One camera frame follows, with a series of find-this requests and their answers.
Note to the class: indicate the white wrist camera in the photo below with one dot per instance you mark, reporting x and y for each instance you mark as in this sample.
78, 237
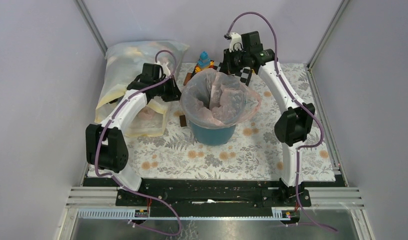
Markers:
165, 67
235, 41

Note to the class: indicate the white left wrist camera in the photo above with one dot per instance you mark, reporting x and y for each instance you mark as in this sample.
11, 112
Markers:
165, 67

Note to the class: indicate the blue toy figure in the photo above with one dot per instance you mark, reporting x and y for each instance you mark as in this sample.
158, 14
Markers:
204, 62

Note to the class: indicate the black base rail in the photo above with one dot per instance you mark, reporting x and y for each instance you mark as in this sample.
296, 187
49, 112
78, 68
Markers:
209, 198

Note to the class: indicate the brown block behind bin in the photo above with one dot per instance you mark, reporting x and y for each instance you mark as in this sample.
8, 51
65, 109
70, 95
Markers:
187, 78

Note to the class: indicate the teal plastic trash bin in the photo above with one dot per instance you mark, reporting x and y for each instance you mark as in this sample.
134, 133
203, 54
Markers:
212, 137

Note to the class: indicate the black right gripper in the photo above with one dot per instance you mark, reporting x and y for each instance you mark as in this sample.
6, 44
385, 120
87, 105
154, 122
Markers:
228, 68

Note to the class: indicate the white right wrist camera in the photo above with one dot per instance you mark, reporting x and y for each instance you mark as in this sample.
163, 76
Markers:
235, 41

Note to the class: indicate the floral patterned table mat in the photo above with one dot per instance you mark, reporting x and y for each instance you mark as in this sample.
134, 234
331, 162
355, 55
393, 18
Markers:
253, 152

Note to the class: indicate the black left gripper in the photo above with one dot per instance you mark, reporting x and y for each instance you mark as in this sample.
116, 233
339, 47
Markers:
174, 93

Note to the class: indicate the large translucent yellow-trimmed bag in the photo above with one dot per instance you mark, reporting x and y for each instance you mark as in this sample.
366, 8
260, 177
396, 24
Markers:
124, 62

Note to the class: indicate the black white checkerboard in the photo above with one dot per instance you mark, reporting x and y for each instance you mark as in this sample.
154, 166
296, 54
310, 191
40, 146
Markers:
244, 75

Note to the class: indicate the small brown wooden block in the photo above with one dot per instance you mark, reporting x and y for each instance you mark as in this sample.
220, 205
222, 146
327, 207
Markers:
183, 121

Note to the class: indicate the pink plastic trash bag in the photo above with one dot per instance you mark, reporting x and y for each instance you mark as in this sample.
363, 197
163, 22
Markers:
214, 100

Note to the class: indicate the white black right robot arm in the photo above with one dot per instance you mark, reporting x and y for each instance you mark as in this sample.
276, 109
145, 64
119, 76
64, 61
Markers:
293, 126

